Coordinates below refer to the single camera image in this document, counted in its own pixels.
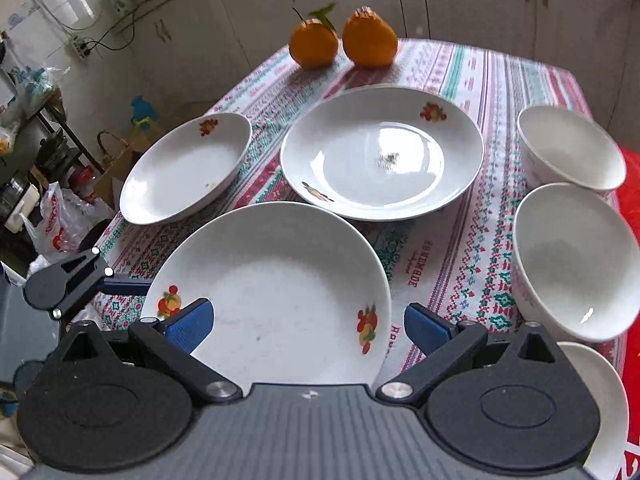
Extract patterned tablecloth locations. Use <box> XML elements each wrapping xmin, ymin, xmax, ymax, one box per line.
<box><xmin>94</xmin><ymin>39</ymin><xmax>588</xmax><ymax>387</ymax></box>

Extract white plastic bag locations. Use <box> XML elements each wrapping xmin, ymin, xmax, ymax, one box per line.
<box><xmin>20</xmin><ymin>182</ymin><xmax>115</xmax><ymax>263</ymax></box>

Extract white base cabinets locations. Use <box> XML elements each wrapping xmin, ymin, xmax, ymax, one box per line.
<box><xmin>124</xmin><ymin>0</ymin><xmax>638</xmax><ymax>124</ymax></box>

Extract black cable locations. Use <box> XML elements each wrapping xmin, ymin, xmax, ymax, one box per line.
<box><xmin>74</xmin><ymin>6</ymin><xmax>139</xmax><ymax>57</ymax></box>

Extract orange without leaf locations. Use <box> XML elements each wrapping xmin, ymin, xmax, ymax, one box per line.
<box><xmin>342</xmin><ymin>6</ymin><xmax>398</xmax><ymax>68</ymax></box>

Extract orange with leaf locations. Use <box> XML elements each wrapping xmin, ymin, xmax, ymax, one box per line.
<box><xmin>288</xmin><ymin>2</ymin><xmax>338</xmax><ymax>70</ymax></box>

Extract white fruit plate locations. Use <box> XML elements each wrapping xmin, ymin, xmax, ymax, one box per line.
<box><xmin>280</xmin><ymin>84</ymin><xmax>484</xmax><ymax>222</ymax></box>
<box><xmin>119</xmin><ymin>113</ymin><xmax>252</xmax><ymax>226</ymax></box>
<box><xmin>141</xmin><ymin>202</ymin><xmax>392</xmax><ymax>391</ymax></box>

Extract cardboard box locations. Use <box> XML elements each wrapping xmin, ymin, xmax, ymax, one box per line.
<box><xmin>94</xmin><ymin>130</ymin><xmax>151</xmax><ymax>210</ymax></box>

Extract white bowl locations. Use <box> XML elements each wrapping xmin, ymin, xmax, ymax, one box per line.
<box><xmin>559</xmin><ymin>341</ymin><xmax>629</xmax><ymax>480</ymax></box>
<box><xmin>518</xmin><ymin>105</ymin><xmax>627</xmax><ymax>196</ymax></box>
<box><xmin>511</xmin><ymin>183</ymin><xmax>639</xmax><ymax>344</ymax></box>

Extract red snack box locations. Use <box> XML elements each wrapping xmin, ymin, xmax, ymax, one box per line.
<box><xmin>617</xmin><ymin>148</ymin><xmax>640</xmax><ymax>479</ymax></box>

